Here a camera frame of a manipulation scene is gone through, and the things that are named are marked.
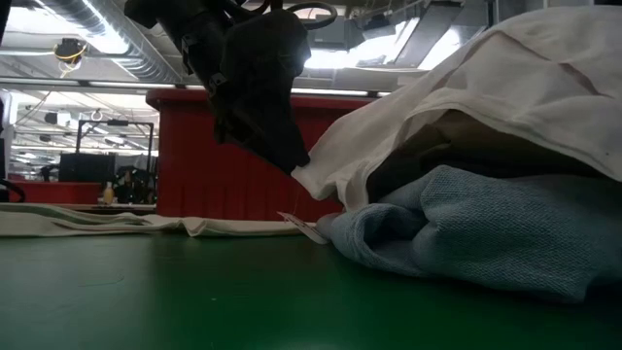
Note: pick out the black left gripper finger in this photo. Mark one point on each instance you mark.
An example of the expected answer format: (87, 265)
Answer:
(272, 136)

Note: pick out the beige grey garment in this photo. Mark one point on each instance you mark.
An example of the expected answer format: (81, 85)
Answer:
(437, 155)

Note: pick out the light blue garment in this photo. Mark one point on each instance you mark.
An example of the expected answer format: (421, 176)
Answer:
(486, 233)

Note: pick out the white garment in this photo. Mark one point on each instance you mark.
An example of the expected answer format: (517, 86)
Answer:
(510, 73)

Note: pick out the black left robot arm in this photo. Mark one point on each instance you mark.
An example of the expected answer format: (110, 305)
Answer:
(4, 19)

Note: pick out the red plastic laundry basket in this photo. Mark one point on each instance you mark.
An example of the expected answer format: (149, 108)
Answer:
(218, 170)

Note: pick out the white paper garment tag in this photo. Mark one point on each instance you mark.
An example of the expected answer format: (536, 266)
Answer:
(306, 228)

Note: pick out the ceiling light panel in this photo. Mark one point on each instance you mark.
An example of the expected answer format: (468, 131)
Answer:
(350, 56)

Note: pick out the small yellow bottle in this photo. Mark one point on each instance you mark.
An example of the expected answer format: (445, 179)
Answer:
(108, 194)

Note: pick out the white tote bag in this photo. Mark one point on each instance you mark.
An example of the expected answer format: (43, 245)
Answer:
(97, 221)

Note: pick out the red bin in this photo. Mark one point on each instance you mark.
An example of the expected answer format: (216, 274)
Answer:
(53, 192)

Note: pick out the grey rectangular ceiling duct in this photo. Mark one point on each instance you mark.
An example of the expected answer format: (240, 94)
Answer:
(335, 34)

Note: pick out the silver ventilation duct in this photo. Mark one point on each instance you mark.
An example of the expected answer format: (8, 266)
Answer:
(126, 48)

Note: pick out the long ceiling light rail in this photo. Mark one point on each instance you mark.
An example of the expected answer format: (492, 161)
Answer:
(97, 83)

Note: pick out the black equipment frame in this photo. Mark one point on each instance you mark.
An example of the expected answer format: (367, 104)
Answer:
(87, 167)

